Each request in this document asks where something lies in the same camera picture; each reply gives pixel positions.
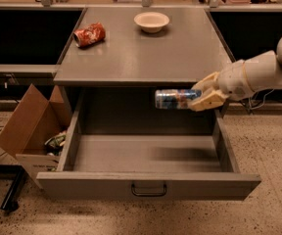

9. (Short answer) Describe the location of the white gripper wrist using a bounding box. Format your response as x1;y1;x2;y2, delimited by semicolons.
189;60;253;112

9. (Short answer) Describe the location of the blue silver redbull can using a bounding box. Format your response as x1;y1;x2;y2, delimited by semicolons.
155;89;202;110

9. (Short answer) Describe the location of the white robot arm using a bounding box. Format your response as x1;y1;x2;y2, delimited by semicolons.
188;37;282;112

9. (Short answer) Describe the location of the grey cabinet with top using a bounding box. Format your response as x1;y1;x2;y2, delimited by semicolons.
55;7;230;135

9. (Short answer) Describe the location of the open grey top drawer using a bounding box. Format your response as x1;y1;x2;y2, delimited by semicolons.
36;87;262;202

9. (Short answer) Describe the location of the crushed red soda can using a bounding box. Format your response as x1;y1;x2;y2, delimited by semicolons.
73;23;106;48

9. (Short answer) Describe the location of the white paper bowl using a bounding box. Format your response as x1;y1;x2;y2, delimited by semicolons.
134;12;169;33

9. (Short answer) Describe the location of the trash inside cardboard box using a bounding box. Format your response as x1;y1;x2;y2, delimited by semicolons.
44;131;67;156

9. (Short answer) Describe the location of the brown cardboard box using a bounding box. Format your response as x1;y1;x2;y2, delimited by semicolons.
0;84;72;188

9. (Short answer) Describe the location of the black metal stand foot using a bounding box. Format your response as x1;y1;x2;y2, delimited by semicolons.
0;164;27;214

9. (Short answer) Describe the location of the black drawer handle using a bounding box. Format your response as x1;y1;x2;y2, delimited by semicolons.
130;184;167;198

